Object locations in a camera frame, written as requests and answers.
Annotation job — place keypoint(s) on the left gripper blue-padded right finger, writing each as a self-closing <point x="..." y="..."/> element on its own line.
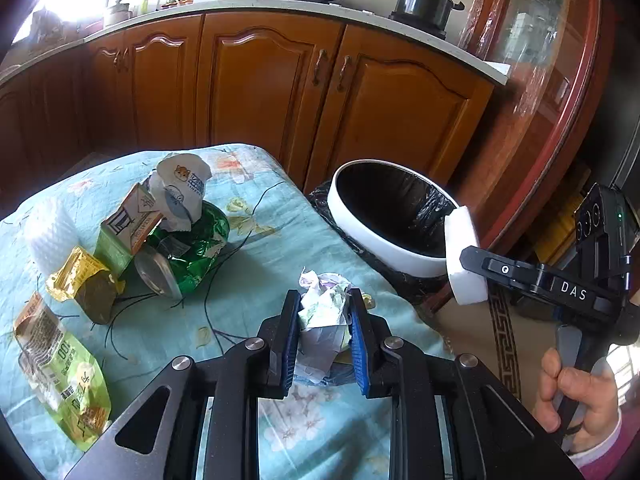
<point x="451" y="419"/>

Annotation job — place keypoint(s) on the person's right hand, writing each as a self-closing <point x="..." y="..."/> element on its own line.
<point x="597" y="392"/>

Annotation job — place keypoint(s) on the white rimmed trash bin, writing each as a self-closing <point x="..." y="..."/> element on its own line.
<point x="394" y="219"/>

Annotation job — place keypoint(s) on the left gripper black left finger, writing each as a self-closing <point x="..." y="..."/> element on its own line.
<point x="201" y="418"/>

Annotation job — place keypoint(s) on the light blue floral tablecloth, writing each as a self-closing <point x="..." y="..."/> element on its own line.
<point x="317" y="432"/>

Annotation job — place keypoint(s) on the green milk carton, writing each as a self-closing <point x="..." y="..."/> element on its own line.
<point x="123" y="233"/>

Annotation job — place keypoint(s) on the wooden lower kitchen cabinets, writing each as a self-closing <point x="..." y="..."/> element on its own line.
<point x="313" y="92"/>

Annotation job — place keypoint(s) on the green spout drink pouch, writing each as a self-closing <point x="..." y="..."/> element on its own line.
<point x="65" y="376"/>

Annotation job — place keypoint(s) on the white paper ball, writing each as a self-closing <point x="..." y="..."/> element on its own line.
<point x="322" y="322"/>

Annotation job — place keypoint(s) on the white foam fruit net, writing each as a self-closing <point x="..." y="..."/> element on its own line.
<point x="50" y="235"/>

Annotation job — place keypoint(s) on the yellow snack wrapper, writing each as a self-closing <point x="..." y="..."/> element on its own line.
<point x="84" y="279"/>

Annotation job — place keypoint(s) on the green foil snack bag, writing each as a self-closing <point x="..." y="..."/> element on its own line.
<point x="192" y="254"/>

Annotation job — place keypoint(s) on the crushed silver can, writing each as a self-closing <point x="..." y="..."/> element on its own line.
<point x="155" y="272"/>

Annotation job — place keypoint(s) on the printed paper cup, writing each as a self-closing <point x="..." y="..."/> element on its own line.
<point x="178" y="185"/>

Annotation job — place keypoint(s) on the red-framed glass door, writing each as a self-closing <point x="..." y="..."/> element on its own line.
<point x="558" y="53"/>

